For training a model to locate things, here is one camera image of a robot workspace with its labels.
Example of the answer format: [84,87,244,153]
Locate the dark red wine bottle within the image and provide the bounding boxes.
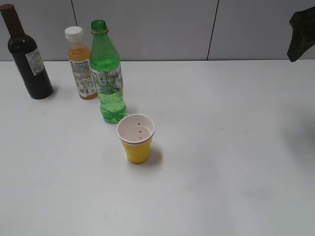
[0,4,53,99]

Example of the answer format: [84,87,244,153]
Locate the green sprite bottle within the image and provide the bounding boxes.
[90,20,126,123]

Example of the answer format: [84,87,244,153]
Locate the yellow paper cup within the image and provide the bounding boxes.
[117,114,155,164]

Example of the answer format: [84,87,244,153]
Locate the orange juice bottle white cap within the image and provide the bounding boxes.
[64,26,97,100]

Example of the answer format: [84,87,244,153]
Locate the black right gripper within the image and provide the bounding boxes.
[287,6,315,62]

